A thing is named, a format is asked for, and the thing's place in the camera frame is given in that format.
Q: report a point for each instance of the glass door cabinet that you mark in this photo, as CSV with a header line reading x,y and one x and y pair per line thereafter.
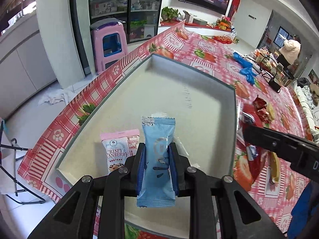
x,y
124,10

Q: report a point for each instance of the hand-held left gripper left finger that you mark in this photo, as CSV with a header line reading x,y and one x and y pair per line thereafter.
x,y
140,165

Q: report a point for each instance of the grey tissue box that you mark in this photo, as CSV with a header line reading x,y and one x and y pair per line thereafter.
x,y
199,21

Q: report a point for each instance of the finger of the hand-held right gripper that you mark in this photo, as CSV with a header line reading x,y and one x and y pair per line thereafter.
x,y
269,142

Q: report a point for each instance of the pile of assorted packages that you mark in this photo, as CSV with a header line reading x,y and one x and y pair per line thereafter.
x,y
274,64

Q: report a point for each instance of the white cloth on floor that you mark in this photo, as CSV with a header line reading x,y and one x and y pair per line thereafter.
x,y
54,97

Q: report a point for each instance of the pink snack packet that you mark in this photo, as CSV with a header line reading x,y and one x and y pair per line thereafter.
x,y
117,144

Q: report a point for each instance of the dark window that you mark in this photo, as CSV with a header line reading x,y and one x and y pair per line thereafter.
x,y
280,36

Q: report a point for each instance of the red flower bouquet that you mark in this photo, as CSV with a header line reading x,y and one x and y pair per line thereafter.
x,y
224,22

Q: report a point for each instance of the blue snack packet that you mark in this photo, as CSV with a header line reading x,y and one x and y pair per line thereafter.
x,y
157,134

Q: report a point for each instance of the white kitchen counter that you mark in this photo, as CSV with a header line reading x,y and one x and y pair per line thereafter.
x,y
22,69

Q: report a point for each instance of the strawberry printed pink tablecloth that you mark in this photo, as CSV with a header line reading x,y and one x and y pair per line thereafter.
x,y
214,54

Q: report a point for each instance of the small red snack packet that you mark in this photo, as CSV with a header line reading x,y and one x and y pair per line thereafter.
x,y
259,103
263,115

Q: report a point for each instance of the large red snack packet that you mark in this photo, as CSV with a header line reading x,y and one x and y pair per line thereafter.
x,y
256,164

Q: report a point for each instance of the black power adapter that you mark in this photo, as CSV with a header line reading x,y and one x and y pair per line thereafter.
x,y
275,86

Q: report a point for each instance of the cloth covered sofa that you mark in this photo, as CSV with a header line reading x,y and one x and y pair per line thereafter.
x,y
307,102

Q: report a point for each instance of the person's right hand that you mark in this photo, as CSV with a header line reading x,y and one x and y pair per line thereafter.
x,y
306,209

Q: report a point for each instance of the black folding rack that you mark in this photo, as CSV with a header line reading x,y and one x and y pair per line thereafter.
x,y
15,171

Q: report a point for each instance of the pink plastic stool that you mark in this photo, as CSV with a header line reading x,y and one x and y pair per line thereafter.
x,y
109,49

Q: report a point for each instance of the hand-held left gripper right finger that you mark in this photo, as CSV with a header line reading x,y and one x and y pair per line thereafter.
x,y
173,165

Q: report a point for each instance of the red basket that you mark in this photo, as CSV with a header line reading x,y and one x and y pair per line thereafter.
x,y
223,38

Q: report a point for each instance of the green potted plant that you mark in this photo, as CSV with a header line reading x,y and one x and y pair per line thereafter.
x,y
170,13

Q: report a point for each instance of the white tray with grey rim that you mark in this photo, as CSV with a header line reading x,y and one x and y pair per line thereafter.
x,y
174,92

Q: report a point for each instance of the crumpled blue disposable glove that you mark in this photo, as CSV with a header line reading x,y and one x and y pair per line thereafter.
x,y
245,66

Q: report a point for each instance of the yellow snack packet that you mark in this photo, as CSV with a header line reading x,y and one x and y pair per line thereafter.
x,y
275,169

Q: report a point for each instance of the open cardboard box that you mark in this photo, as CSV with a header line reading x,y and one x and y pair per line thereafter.
x,y
189,17

